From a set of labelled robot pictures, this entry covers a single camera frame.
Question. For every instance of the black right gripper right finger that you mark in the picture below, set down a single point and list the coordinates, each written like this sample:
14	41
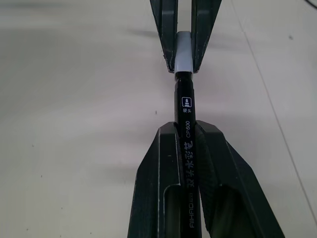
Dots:
232	188

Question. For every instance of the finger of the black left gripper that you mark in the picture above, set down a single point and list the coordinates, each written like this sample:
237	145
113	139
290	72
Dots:
167	27
203	27

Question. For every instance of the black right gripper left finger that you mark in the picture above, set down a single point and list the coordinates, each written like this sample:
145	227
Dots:
153	178

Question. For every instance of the grey marker cap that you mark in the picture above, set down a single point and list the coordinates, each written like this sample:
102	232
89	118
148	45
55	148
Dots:
183	53

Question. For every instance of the black marker with white print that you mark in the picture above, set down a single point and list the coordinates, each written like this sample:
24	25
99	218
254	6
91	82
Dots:
187	111

